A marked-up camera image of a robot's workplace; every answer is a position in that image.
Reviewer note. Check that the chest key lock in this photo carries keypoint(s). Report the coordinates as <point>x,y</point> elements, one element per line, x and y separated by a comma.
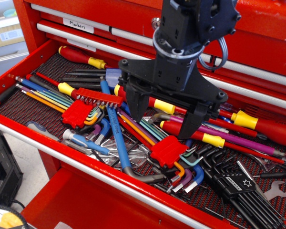
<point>155,22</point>

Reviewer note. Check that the black electronics box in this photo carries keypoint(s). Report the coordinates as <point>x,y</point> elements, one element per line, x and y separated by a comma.
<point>10,173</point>

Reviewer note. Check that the blue white precision screwdriver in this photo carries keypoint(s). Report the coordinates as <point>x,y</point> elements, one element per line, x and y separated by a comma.
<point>82,141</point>

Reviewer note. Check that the right red hex key set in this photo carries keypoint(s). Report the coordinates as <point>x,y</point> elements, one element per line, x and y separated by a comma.
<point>167,153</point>

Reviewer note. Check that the large blue hex key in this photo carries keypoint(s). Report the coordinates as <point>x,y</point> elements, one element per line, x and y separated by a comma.
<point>122,152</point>

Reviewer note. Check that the small silver wrench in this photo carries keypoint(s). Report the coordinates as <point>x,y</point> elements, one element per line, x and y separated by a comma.
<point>275,191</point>

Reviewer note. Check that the red yellow screwdriver back left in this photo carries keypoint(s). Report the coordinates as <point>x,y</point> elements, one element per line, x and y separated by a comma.
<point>74,54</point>

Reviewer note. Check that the red bit holder with bits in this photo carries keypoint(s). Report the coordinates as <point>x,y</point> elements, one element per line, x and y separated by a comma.
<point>92,97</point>

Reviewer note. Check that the red yellow screwdriver front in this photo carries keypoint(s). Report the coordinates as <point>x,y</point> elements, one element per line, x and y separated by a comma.
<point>221,139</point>

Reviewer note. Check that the black Tekton torx key set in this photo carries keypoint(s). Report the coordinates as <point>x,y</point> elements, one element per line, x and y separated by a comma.
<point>233,185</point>

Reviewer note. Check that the red yellow wiha screwdriver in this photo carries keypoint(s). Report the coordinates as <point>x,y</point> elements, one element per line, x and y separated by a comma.
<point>62,87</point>

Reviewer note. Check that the black red handle tool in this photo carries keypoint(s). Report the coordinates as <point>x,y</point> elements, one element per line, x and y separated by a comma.
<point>7,93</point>

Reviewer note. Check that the red hex key set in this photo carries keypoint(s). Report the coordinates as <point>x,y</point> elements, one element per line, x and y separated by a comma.
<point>74,114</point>
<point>167,153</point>

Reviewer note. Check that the left red hex key set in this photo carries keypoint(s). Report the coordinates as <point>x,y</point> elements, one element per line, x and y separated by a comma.
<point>74,114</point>

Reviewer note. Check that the black red mesh drawer liner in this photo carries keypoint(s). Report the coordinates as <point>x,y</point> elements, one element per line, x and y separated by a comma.
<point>93,186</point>

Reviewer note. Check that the red yellow screwdriver right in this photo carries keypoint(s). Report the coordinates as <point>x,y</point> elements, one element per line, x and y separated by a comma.
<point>274,130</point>

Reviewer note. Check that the purple long hex key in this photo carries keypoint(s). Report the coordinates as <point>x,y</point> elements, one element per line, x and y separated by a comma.
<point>172,125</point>

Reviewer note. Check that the grey blue handle tool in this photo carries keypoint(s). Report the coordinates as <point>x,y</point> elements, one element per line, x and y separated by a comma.
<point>40,129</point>

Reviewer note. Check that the large red yellow screwdriver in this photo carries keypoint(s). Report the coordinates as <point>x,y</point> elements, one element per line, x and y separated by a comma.
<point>171,109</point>

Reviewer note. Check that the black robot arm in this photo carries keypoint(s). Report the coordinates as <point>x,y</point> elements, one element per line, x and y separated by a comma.
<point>186,28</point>

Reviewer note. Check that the yellow object bottom left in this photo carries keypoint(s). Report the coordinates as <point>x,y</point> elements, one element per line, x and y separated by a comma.
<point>10,220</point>

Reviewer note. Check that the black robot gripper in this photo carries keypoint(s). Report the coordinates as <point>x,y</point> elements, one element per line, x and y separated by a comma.
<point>173,77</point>

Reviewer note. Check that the white Markers label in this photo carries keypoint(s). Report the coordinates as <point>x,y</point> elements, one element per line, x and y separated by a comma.
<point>78,25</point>

